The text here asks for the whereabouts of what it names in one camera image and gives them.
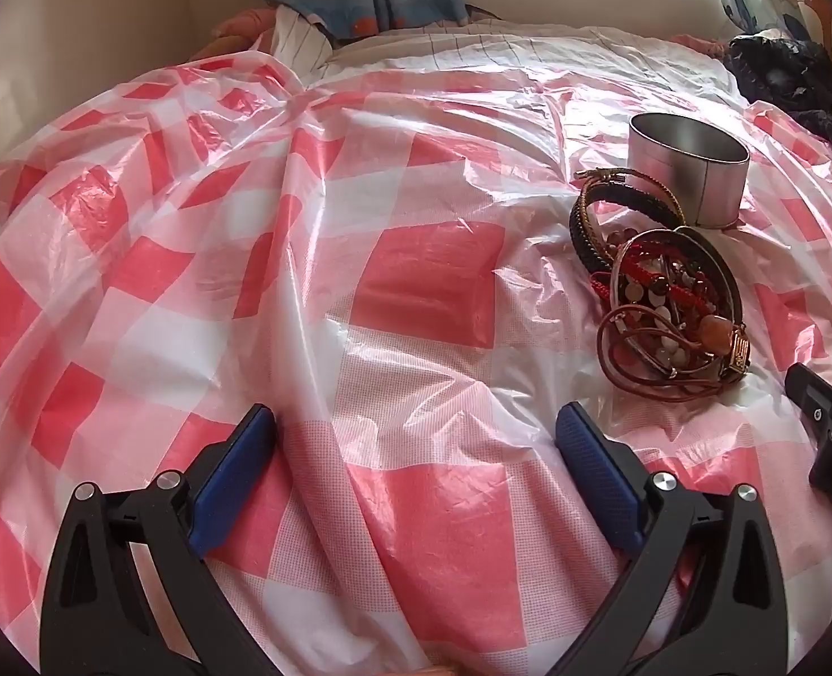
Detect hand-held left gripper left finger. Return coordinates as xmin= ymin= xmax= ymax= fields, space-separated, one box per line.
xmin=39 ymin=403 xmax=286 ymax=676

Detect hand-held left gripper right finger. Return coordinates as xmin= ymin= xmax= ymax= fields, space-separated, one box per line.
xmin=542 ymin=401 xmax=786 ymax=676

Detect orange stone gold clasp bracelet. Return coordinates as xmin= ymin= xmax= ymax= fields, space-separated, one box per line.
xmin=693 ymin=225 xmax=753 ymax=376

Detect white bead bracelet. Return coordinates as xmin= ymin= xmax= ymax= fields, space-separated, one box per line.
xmin=616 ymin=271 xmax=691 ymax=371

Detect black braided bracelet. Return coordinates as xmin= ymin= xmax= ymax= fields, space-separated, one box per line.
xmin=569 ymin=179 xmax=686 ymax=275

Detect red cord bracelet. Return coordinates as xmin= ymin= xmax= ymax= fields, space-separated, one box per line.
xmin=591 ymin=238 xmax=718 ymax=314

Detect amber bead bracelet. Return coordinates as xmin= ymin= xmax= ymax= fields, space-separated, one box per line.
xmin=599 ymin=220 xmax=723 ymax=311

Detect silver oval metal tin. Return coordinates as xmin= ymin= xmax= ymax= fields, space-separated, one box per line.
xmin=628 ymin=113 xmax=751 ymax=230

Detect thin braided cord bracelet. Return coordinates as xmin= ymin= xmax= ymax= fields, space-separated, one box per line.
xmin=575 ymin=167 xmax=680 ymax=226

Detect red white checked plastic sheet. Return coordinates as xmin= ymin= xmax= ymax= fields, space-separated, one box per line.
xmin=0 ymin=49 xmax=832 ymax=676

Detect black plastic bag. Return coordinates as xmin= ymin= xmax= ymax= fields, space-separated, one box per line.
xmin=726 ymin=32 xmax=832 ymax=170

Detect pink pillow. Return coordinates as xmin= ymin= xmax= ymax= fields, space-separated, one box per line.
xmin=194 ymin=7 xmax=279 ymax=61

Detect white striped bedsheet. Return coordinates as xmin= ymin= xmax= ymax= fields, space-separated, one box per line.
xmin=261 ymin=10 xmax=733 ymax=86

